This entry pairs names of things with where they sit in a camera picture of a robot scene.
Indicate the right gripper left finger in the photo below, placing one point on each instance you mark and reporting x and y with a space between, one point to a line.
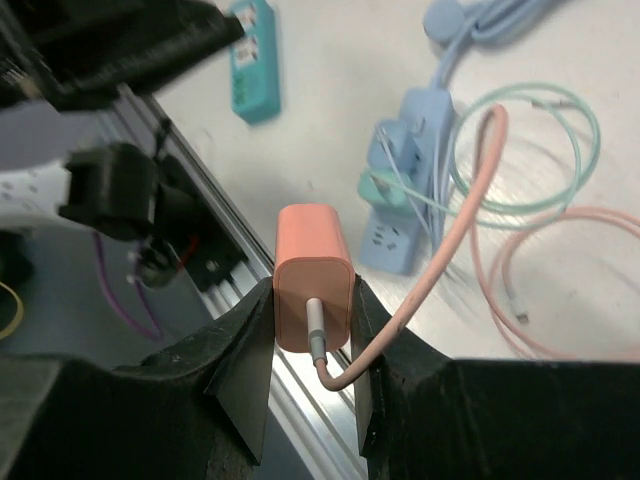
65 418

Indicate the teal charger plug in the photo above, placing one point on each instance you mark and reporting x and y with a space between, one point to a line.
380 189

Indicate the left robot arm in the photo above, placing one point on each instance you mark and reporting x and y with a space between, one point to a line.
110 189

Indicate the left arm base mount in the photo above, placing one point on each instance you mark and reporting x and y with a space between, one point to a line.
186 236

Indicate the pink charger plug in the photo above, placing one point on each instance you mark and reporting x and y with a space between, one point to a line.
312 261

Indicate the teal power strip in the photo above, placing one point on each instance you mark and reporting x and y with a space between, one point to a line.
255 74

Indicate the front aluminium rail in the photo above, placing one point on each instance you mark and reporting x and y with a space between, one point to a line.
237 394

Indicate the blue charger plug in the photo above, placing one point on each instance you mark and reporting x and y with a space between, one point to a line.
400 142

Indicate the blue power strip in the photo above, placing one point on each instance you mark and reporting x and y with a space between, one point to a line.
390 241

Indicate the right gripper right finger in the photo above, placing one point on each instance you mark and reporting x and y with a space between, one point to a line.
423 415

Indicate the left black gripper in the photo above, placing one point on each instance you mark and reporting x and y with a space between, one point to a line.
77 55

